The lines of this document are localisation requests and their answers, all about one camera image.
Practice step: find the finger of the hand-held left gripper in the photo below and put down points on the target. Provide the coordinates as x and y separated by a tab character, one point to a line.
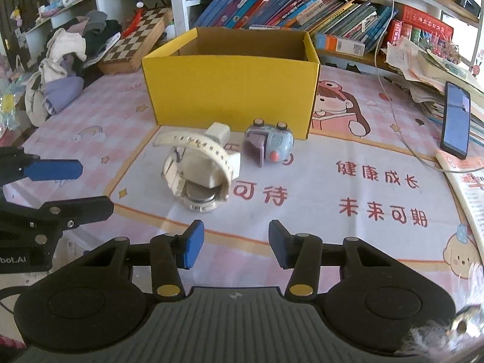
83	210
56	170

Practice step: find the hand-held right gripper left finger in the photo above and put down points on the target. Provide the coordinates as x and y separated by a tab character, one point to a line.
193	244

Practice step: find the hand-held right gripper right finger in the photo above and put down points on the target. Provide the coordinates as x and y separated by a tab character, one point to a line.
279	244

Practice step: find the cream wrist watch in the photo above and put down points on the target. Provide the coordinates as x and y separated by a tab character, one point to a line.
204	170

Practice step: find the yellow cardboard box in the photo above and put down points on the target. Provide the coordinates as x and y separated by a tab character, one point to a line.
227	94

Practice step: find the pile of clothes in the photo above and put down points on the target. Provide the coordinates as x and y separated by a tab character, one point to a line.
60	90

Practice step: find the pink checked printed tablecloth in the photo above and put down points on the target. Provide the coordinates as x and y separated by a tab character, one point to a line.
378	249

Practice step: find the blue-grey toy car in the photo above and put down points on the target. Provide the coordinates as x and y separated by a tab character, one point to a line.
272	143

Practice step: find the wooden chessboard box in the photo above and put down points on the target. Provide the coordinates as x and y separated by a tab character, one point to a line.
132	49

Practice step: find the red plastic toy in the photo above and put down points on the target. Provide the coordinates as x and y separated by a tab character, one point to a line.
134	22

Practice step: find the orange printed booklet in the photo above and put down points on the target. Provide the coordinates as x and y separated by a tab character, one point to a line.
469	185

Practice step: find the orange and white carton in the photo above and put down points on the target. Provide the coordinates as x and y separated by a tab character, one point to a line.
332	43

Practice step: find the black smartphone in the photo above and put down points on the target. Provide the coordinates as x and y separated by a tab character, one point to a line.
455	121

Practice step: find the pile of papers and books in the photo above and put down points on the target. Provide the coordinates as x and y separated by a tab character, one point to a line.
427	83

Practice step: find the row of colourful books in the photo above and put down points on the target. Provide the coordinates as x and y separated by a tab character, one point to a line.
264	7

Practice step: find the red thick dictionary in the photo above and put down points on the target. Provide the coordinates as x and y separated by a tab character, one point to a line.
423	20

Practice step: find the black small device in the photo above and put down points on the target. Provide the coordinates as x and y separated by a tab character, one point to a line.
467	0

